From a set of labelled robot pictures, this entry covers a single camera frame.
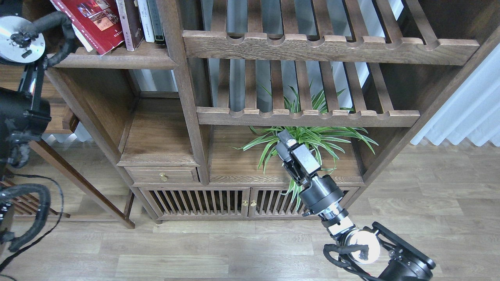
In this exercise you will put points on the dark green upright book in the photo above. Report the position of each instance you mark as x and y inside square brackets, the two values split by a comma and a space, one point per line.
[156, 23]

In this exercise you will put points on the dark wooden bookshelf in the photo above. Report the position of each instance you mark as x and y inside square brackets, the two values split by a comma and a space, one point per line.
[177, 109]

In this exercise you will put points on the white curtain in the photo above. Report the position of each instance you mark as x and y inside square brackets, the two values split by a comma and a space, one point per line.
[472, 113]

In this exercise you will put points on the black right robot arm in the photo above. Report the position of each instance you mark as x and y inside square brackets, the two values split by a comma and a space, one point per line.
[352, 246]

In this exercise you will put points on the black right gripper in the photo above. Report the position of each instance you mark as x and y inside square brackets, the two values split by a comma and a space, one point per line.
[320, 195]

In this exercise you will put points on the green spider plant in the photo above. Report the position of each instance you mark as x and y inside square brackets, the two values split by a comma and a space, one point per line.
[314, 138]

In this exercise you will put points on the brass drawer knob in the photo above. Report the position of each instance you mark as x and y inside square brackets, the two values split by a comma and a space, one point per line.
[163, 177]

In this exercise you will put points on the maroon book white characters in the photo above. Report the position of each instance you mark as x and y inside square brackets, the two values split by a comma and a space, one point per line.
[131, 23]

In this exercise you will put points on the white upright book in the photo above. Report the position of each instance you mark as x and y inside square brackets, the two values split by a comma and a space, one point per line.
[146, 21]

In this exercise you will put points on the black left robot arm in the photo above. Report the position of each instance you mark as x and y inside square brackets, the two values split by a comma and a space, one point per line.
[25, 115]

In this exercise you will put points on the yellow-green book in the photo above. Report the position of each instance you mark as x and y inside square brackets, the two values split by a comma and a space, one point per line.
[82, 39]

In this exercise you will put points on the red book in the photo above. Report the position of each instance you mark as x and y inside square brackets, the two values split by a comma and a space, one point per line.
[97, 20]

